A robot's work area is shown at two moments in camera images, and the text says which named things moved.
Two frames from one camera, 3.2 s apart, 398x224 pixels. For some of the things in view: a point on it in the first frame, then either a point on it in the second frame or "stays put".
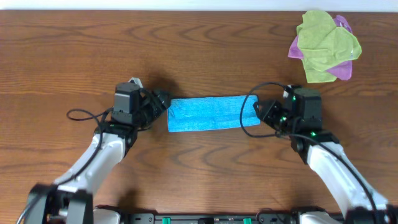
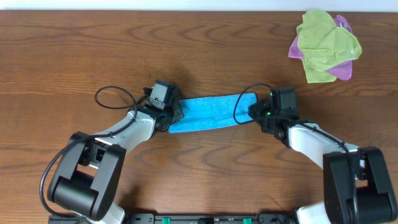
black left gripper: x=156 y=104 to x=176 y=111
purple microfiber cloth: x=343 y=71 stays put
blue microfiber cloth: x=190 y=113 stays put
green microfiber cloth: x=323 y=45 stays put
